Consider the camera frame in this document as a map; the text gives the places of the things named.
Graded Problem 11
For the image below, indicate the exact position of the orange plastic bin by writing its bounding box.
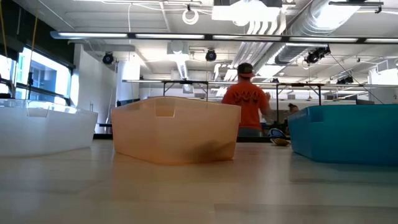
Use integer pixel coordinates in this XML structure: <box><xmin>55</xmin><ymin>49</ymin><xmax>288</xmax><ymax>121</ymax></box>
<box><xmin>111</xmin><ymin>96</ymin><xmax>242</xmax><ymax>166</ymax></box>

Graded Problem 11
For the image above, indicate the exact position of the teal plastic bin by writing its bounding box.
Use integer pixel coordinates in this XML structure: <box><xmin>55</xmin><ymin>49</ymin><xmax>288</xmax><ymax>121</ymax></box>
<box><xmin>287</xmin><ymin>104</ymin><xmax>398</xmax><ymax>166</ymax></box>

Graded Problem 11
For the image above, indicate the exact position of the black ceiling camera cluster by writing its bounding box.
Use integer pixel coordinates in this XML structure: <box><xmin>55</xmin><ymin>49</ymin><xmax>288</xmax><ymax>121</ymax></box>
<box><xmin>303</xmin><ymin>45</ymin><xmax>331</xmax><ymax>65</ymax></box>

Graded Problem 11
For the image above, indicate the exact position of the silver air duct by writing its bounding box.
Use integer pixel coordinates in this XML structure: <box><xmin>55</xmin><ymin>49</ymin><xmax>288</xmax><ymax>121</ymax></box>
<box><xmin>275</xmin><ymin>0</ymin><xmax>361</xmax><ymax>65</ymax></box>

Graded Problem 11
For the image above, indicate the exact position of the long ceiling light bar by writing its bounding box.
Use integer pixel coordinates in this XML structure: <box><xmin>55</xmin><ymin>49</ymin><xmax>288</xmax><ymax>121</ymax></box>
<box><xmin>49</xmin><ymin>30</ymin><xmax>398</xmax><ymax>45</ymax></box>

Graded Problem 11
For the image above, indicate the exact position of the black frame table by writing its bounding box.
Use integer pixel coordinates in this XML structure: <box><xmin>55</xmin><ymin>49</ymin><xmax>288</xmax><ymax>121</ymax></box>
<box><xmin>162</xmin><ymin>80</ymin><xmax>210</xmax><ymax>101</ymax></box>
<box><xmin>275</xmin><ymin>83</ymin><xmax>323</xmax><ymax>124</ymax></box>

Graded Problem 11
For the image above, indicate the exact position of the window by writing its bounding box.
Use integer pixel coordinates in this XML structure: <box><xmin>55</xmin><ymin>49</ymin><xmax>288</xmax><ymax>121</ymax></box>
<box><xmin>0</xmin><ymin>46</ymin><xmax>73</xmax><ymax>106</ymax></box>

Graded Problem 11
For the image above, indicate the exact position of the black aluminium table frame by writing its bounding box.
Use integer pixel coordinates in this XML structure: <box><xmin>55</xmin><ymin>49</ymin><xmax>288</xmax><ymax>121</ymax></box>
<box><xmin>92</xmin><ymin>133</ymin><xmax>292</xmax><ymax>143</ymax></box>

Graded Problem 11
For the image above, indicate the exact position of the person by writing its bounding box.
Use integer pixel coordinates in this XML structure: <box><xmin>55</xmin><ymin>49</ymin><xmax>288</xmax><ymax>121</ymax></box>
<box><xmin>221</xmin><ymin>62</ymin><xmax>272</xmax><ymax>138</ymax></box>
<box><xmin>280</xmin><ymin>103</ymin><xmax>300</xmax><ymax>133</ymax></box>

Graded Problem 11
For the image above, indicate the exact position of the white cable coil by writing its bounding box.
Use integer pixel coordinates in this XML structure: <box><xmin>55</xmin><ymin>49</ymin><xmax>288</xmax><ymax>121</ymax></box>
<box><xmin>182</xmin><ymin>8</ymin><xmax>200</xmax><ymax>26</ymax></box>

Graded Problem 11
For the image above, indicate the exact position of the clear plastic bin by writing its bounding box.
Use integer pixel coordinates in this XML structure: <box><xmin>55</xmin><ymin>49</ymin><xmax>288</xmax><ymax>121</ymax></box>
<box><xmin>0</xmin><ymin>98</ymin><xmax>99</xmax><ymax>157</ymax></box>

